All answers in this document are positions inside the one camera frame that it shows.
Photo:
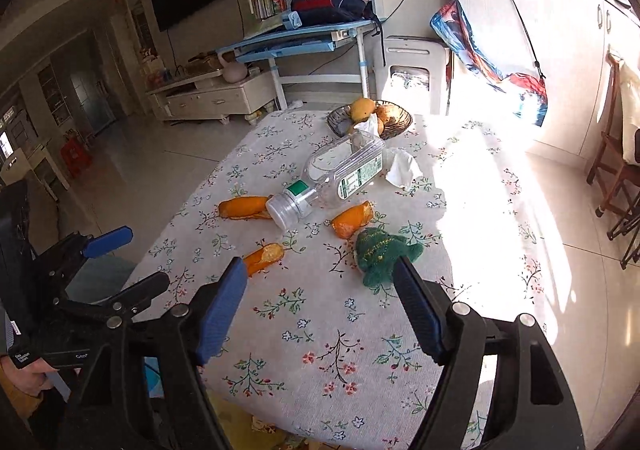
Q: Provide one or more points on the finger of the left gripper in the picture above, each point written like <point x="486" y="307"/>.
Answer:
<point x="138" y="297"/>

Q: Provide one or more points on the white wall cabinet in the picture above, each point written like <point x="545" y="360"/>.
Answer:
<point x="571" y="38"/>

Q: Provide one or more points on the pink ceramic jug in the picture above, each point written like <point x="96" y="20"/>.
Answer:
<point x="232" y="72"/>

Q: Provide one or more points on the person's left hand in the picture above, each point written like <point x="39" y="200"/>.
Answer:
<point x="31" y="379"/>

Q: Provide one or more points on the woven fruit basket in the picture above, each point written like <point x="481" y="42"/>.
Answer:
<point x="340" y="124"/>

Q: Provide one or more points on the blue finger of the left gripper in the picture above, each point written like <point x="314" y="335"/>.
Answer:
<point x="108" y="242"/>

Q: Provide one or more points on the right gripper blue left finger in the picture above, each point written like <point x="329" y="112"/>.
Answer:
<point x="223" y="299"/>

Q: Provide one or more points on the blue children's study desk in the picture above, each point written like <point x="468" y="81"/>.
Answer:
<point x="313" y="40"/>

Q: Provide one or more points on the colourful kite with frame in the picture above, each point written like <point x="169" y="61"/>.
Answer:
<point x="491" y="41"/>

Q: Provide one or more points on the white plastic stool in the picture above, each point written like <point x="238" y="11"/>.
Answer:
<point x="411" y="72"/>

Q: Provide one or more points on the white tissue near basket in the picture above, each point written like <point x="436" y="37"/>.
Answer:
<point x="401" y="168"/>

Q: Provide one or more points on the green plush christmas tree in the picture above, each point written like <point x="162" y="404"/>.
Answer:
<point x="376" y="253"/>

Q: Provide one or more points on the wooden chair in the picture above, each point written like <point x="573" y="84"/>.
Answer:
<point x="612" y="173"/>

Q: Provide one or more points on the clear plastic water bottle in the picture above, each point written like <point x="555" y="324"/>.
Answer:
<point x="331" y="176"/>

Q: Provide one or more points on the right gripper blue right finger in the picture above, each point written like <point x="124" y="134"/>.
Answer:
<point x="426" y="305"/>

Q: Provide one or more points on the floral white tablecloth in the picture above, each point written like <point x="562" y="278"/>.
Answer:
<point x="311" y="348"/>

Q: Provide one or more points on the white tv cabinet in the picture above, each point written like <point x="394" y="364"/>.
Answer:
<point x="210" y="97"/>

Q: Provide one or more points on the orange peel piece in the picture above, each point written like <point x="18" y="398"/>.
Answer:
<point x="348" y="222"/>

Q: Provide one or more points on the orange peel long front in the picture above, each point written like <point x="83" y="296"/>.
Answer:
<point x="259" y="260"/>

